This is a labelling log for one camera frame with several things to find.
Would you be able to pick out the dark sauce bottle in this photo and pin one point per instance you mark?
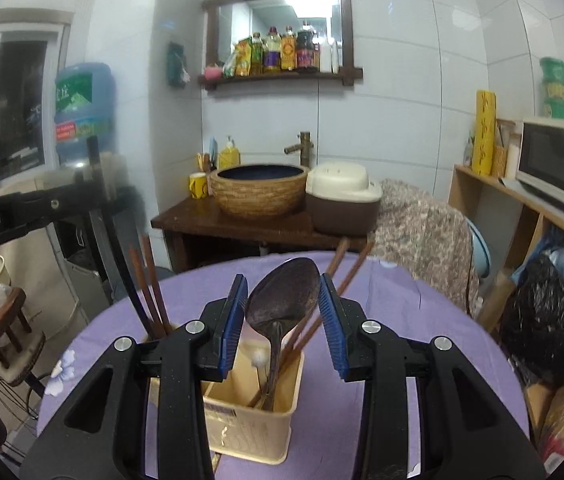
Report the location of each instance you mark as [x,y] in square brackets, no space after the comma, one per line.
[306,50]

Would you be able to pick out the bronze faucet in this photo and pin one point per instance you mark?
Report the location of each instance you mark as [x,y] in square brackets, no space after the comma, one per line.
[302,144]

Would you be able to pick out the wooden stool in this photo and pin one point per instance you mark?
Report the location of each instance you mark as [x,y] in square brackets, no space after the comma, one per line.
[11,335]

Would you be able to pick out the yellow mug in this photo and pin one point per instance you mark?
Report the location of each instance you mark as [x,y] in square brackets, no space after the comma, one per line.
[198,186]

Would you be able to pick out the stack of green bowls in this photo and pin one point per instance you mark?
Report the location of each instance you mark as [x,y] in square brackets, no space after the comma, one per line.
[557,90]

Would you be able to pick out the pink dish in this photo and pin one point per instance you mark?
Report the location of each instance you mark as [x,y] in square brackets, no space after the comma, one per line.
[213,72]

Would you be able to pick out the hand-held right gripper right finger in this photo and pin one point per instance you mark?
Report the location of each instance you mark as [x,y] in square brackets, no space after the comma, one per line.
[332,330]

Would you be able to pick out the dark wooden counter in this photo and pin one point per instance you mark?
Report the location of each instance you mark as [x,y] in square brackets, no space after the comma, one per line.
[211,225]

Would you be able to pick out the beige and brown cooker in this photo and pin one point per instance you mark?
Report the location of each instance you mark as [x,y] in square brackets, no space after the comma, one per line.
[342,200]

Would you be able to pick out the wooden framed mirror shelf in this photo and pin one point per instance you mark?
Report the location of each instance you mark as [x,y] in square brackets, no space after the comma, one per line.
[282,20]

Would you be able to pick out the blue water jug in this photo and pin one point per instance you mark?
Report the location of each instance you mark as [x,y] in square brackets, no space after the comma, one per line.
[84,105]

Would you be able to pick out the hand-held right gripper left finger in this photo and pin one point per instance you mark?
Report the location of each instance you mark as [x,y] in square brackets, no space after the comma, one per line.
[232,330]

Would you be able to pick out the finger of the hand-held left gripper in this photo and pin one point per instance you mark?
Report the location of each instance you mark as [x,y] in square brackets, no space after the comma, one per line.
[71,202]

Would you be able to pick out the woven wash basin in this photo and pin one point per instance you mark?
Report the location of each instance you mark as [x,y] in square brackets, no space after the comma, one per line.
[259,192]

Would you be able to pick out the purple label bottle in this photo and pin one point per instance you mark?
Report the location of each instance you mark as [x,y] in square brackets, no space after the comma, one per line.
[272,52]

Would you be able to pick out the black plastic bag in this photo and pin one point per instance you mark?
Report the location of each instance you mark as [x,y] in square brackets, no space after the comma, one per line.
[552,320]

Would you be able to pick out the light blue basin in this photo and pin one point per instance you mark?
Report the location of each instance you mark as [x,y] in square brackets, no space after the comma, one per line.
[479,247]

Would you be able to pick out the window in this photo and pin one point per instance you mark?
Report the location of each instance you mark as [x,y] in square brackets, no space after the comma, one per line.
[16,110]

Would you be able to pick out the large metal spoon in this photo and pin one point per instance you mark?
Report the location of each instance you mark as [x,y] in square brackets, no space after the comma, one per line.
[282,295]

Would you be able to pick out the yellow roll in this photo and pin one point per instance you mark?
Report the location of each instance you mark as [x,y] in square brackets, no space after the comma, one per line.
[484,132]

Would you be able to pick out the white water dispenser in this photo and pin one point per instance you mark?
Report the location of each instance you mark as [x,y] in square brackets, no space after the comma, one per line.
[79,260]

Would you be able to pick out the beige perforated cutlery holder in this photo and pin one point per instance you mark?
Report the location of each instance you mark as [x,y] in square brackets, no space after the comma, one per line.
[244,432]

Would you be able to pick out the purple floral tablecloth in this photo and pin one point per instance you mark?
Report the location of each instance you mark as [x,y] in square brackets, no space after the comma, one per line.
[437,360]

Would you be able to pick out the white microwave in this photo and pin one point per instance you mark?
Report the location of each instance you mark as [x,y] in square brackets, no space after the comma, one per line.
[552,165]

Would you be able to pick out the yellow label bottle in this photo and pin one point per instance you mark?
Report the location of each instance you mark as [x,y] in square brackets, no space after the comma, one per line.
[288,50]

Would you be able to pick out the yellow soap bottle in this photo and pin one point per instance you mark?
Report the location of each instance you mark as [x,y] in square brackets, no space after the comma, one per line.
[228,155]

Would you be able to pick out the white bottle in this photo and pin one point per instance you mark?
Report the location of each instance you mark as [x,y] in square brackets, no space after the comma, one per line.
[331,55]

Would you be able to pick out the wooden shelf unit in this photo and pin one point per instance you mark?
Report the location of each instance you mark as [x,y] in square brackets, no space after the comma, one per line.
[482,200]

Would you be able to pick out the dark blue chopstick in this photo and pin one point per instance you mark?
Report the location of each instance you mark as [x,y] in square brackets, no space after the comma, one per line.
[129,285]

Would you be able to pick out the green label bottle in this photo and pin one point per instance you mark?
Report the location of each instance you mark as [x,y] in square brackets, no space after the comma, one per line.
[258,55]

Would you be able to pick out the green hanging pouch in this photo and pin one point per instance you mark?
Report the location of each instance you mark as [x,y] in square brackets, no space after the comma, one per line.
[176,65]

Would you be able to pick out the floral cloth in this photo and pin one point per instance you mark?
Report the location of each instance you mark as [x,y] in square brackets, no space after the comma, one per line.
[422,230]

